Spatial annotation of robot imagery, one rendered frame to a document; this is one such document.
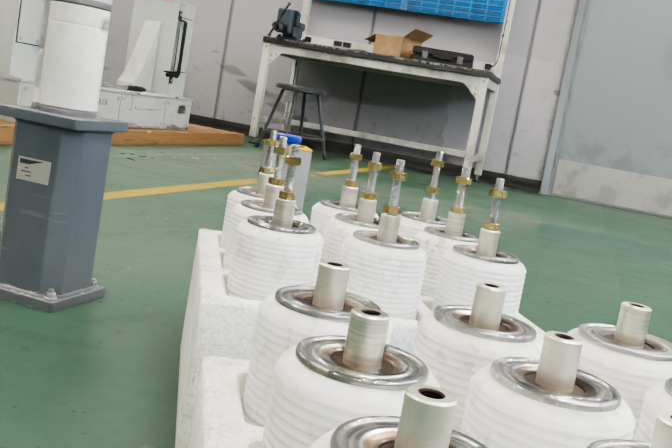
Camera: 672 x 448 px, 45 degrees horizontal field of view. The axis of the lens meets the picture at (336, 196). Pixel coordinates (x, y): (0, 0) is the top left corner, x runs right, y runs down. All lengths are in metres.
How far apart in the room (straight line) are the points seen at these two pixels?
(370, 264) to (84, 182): 0.61
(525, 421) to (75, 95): 1.00
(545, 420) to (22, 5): 3.32
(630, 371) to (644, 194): 5.44
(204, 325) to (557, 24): 5.43
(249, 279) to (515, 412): 0.44
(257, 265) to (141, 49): 3.92
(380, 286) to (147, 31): 3.99
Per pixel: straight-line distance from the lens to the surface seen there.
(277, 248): 0.83
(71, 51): 1.32
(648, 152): 6.03
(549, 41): 6.08
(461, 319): 0.61
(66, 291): 1.35
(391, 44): 5.74
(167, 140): 4.49
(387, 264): 0.85
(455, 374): 0.57
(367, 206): 0.99
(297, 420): 0.43
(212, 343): 0.82
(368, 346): 0.45
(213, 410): 0.55
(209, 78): 6.75
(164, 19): 4.74
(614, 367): 0.62
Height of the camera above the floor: 0.39
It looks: 7 degrees down
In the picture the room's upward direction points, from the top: 10 degrees clockwise
